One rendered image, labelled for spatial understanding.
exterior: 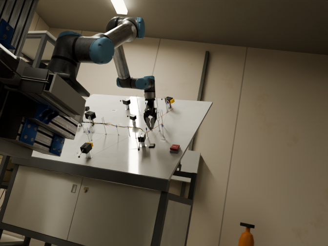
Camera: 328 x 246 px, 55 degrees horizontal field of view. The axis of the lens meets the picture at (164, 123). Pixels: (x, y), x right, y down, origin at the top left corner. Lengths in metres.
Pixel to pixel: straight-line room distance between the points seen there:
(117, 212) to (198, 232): 2.06
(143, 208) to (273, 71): 2.97
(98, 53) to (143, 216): 0.97
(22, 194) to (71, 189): 0.40
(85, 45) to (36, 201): 1.24
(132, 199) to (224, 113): 2.43
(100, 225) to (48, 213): 0.40
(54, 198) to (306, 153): 2.94
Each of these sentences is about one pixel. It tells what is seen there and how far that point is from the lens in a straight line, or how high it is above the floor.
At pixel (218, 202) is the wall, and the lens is 3.93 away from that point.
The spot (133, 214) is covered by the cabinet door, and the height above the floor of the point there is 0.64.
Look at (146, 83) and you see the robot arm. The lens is 2.00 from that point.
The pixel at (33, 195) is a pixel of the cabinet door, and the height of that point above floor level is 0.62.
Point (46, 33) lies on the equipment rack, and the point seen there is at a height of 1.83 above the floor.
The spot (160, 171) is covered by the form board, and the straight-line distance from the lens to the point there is 1.92.
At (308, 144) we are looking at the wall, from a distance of 4.17.
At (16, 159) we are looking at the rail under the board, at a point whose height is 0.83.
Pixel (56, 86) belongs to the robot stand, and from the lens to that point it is 1.13.
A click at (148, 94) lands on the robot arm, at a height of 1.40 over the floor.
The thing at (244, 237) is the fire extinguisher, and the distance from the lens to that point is 3.63.
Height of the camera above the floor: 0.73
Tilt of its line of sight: 14 degrees up
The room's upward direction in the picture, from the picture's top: 11 degrees clockwise
